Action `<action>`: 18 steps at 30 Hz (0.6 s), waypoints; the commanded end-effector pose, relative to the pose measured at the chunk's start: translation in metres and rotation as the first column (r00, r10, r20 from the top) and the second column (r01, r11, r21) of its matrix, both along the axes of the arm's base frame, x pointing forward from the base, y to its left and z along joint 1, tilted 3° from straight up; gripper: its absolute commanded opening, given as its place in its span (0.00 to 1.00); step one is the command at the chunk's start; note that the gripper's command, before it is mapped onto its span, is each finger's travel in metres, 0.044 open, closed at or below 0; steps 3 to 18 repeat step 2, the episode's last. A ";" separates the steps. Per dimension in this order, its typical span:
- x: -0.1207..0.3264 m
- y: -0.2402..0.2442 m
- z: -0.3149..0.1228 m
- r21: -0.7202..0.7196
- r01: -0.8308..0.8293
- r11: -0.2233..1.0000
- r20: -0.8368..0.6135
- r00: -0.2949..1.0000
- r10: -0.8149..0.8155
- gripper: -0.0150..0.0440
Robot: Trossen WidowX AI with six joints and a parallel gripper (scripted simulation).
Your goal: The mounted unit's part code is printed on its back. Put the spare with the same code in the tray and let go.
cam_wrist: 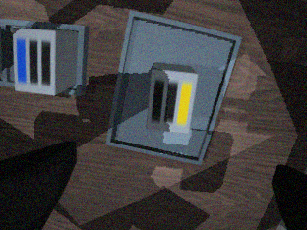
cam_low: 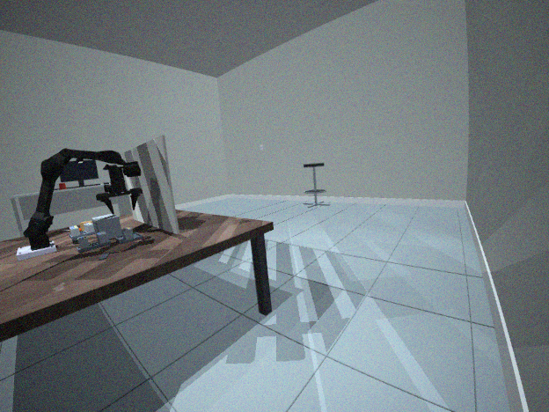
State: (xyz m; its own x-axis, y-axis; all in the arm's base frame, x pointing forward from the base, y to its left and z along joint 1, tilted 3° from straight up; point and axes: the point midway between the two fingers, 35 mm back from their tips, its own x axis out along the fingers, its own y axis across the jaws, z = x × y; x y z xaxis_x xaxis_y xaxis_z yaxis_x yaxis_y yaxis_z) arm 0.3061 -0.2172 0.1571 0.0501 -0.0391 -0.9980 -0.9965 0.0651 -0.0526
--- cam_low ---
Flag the white wall panel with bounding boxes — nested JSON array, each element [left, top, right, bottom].
[[122, 136, 179, 234]]

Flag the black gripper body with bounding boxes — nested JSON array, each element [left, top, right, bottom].
[[96, 178, 143, 201]]

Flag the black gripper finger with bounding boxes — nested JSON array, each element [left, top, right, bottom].
[[102, 200, 114, 214], [130, 195, 140, 210]]

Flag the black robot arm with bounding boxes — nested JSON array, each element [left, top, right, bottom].
[[23, 148, 141, 251]]

